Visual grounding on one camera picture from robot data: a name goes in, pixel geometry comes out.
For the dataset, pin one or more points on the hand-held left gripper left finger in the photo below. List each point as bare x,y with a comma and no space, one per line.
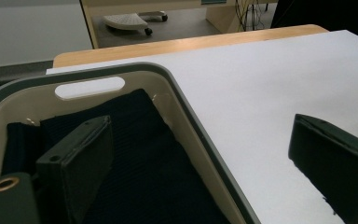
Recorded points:
80,168

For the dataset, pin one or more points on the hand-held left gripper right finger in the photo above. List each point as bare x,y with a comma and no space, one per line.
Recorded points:
335,161

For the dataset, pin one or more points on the large black garment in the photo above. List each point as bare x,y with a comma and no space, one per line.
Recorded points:
146,174

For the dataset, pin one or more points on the beige plastic basket grey rim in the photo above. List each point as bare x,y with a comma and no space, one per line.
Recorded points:
183,127

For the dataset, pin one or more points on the white table cover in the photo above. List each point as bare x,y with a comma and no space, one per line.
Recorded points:
245,81

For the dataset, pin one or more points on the dark curtain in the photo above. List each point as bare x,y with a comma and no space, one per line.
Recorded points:
323,12

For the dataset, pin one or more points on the white wheeled chair base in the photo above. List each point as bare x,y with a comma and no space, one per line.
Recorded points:
126,21

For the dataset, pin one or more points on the beige desk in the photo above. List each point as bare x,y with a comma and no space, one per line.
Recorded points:
220,17

